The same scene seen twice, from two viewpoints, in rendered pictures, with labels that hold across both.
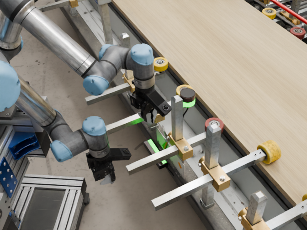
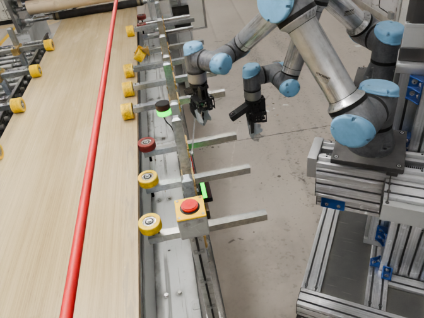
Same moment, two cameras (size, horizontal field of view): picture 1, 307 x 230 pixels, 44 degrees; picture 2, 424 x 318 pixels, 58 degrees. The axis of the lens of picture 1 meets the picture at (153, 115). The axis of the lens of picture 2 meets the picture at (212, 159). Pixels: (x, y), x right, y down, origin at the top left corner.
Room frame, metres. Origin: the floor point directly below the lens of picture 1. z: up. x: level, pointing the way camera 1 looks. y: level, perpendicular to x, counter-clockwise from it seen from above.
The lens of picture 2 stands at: (2.34, 0.50, 1.85)
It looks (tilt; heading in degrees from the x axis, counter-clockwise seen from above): 37 degrees down; 200
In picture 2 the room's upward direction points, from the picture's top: 9 degrees counter-clockwise
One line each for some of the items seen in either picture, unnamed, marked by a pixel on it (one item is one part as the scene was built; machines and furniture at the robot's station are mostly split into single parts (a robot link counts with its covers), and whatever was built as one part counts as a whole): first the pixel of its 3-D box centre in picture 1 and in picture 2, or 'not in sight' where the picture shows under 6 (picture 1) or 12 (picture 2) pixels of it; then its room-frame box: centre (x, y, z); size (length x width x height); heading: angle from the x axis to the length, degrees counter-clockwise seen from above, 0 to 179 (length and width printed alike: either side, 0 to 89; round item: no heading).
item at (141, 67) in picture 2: not in sight; (168, 62); (0.33, -0.41, 0.95); 0.50 x 0.04 x 0.04; 114
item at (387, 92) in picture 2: not in sight; (376, 102); (1.21, 0.66, 1.21); 0.13 x 0.12 x 0.14; 155
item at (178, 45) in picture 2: not in sight; (176, 46); (0.08, -0.45, 0.95); 0.37 x 0.03 x 0.03; 114
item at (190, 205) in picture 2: not in sight; (189, 206); (1.75, 0.21, 1.22); 0.04 x 0.04 x 0.02
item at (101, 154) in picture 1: (99, 148); (252, 93); (0.88, 0.20, 1.05); 0.08 x 0.08 x 0.05
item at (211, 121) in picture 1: (213, 132); (148, 151); (1.09, -0.26, 0.85); 0.08 x 0.08 x 0.11
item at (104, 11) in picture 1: (108, 38); (206, 281); (1.76, 0.21, 0.93); 0.05 x 0.05 x 0.45; 24
